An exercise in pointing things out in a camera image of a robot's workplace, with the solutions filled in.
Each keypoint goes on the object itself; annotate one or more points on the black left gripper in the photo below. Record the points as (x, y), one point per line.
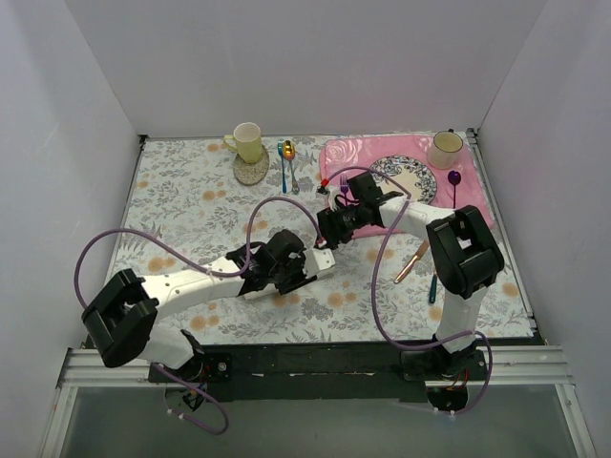
(296, 280)

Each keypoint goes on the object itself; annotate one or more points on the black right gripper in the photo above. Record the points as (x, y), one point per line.
(327, 229)

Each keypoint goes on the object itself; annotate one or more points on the white cloth napkin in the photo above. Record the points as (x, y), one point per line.
(287, 286)

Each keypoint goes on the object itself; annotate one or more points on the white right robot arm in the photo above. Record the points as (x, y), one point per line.
(465, 255)

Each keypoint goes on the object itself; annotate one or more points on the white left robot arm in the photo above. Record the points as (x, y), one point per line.
(123, 318)

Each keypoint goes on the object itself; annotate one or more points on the purple fork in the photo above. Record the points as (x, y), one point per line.
(343, 185)

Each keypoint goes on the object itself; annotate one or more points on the rose gold knife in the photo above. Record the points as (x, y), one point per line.
(416, 257)

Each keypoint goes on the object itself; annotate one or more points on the rainbow gold spoon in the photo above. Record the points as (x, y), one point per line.
(289, 155)

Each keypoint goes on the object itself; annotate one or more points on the blue floral plate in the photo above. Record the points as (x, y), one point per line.
(411, 173)

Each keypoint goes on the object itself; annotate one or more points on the blue fork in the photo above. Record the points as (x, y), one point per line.
(280, 149)

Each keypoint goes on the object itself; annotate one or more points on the woven round coaster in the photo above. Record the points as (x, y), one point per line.
(249, 174)

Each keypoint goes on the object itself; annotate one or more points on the yellow green mug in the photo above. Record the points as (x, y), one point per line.
(246, 142)

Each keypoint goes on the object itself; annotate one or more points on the purple spoon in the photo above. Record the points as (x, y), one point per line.
(454, 178)

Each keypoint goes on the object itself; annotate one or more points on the cream enamel mug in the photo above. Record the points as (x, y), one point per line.
(445, 149)

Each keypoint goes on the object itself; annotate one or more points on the pink floral placemat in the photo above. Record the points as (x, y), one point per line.
(358, 151)

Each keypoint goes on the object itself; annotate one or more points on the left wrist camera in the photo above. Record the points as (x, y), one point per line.
(319, 263)

